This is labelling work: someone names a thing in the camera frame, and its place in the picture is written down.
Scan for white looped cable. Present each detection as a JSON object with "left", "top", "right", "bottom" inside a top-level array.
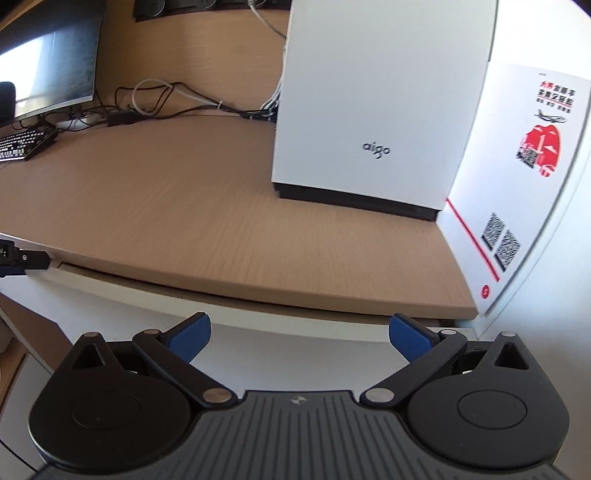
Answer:
[{"left": 131, "top": 79, "right": 278, "bottom": 113}]

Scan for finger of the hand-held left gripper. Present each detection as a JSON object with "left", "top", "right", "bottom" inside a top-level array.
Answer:
[{"left": 0, "top": 248, "right": 51, "bottom": 278}]

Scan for black keyboard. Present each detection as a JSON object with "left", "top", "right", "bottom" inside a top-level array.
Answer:
[{"left": 0, "top": 126, "right": 59, "bottom": 162}]

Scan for black speaker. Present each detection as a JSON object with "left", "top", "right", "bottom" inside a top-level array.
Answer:
[{"left": 0, "top": 82, "right": 17, "bottom": 128}]

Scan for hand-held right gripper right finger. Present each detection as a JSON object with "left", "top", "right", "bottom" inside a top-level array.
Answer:
[{"left": 360, "top": 313, "right": 532, "bottom": 409}]

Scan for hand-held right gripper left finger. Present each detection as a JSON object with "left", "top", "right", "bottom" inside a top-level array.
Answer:
[{"left": 69, "top": 312, "right": 236, "bottom": 411}]

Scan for computer monitor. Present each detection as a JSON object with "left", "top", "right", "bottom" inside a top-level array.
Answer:
[{"left": 0, "top": 0, "right": 105, "bottom": 123}]

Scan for white computer case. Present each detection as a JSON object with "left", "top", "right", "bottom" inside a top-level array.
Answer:
[{"left": 271, "top": 0, "right": 500, "bottom": 222}]

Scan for black cable bundle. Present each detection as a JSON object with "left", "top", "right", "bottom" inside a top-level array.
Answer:
[{"left": 69, "top": 82, "right": 278, "bottom": 124}]

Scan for white box with red print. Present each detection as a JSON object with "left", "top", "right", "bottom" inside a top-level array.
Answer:
[{"left": 436, "top": 62, "right": 591, "bottom": 319}]

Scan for black power adapter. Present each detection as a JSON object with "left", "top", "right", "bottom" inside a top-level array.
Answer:
[{"left": 106, "top": 110, "right": 140, "bottom": 127}]

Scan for white network cable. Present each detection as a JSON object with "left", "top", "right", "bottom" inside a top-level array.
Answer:
[{"left": 248, "top": 0, "right": 288, "bottom": 41}]

